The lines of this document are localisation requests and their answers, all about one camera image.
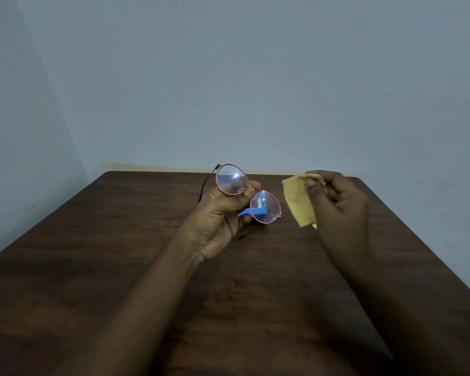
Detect person's right forearm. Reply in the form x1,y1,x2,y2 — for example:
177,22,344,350
329,252,470,376

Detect person's left forearm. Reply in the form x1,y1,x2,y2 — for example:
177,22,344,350
53,230,204,376

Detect person's right hand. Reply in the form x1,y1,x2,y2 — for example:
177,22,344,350
305,170,373,267

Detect blue plastic object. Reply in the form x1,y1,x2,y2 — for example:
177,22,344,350
202,193,268,217

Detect person's left hand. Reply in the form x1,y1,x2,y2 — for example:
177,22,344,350
180,181,262,263

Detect pink round-framed eyeglasses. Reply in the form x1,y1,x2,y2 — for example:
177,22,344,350
198,164,282,241

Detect yellow cleaning cloth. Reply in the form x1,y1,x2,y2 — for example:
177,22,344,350
281,173,326,229

